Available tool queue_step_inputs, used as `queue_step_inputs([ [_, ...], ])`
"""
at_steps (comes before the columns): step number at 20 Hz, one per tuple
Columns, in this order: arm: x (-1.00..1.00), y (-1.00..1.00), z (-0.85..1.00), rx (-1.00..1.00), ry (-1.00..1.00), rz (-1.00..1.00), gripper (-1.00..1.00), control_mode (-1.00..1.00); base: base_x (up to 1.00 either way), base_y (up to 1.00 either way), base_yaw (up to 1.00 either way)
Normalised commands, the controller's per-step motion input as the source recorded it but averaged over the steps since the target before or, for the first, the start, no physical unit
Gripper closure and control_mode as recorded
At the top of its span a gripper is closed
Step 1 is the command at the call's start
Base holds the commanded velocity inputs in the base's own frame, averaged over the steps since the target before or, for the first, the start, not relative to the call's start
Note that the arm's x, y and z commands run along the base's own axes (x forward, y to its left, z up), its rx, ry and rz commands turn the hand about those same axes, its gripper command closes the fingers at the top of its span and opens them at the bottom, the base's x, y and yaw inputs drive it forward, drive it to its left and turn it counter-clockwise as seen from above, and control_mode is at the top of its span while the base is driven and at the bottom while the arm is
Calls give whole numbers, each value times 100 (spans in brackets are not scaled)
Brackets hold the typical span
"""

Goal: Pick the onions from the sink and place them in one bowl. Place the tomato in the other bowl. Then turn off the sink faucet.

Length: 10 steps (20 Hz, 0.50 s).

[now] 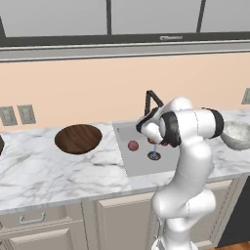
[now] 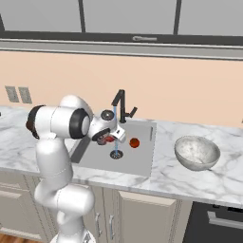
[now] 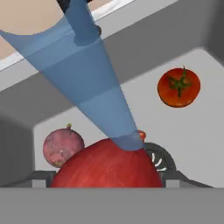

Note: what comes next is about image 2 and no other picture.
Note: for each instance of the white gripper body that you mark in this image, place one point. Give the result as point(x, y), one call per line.
point(119, 133)

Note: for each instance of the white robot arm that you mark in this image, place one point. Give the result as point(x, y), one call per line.
point(52, 148)

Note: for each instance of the dark round sink drain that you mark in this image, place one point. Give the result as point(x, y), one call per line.
point(116, 154)

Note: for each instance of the black sink faucet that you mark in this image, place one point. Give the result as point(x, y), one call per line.
point(121, 104)

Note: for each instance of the grey sink basin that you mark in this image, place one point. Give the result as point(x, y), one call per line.
point(139, 161)

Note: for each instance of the grey marbled bowl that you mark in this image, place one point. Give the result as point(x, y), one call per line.
point(196, 153)

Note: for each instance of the red round vegetable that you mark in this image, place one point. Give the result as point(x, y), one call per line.
point(134, 143)
point(108, 139)

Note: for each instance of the blue water stream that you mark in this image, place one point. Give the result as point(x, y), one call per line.
point(116, 148)

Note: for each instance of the beige cupboard door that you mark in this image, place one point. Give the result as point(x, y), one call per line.
point(147, 220)
point(106, 205)

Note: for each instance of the dark framed window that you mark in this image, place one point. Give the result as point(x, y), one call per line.
point(126, 19)

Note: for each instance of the beige drawer front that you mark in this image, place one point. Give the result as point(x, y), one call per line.
point(14, 209)

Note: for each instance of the black dishwasher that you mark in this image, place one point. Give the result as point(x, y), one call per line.
point(205, 231)

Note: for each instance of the grey wall outlet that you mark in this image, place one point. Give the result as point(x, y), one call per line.
point(12, 94)
point(25, 95)

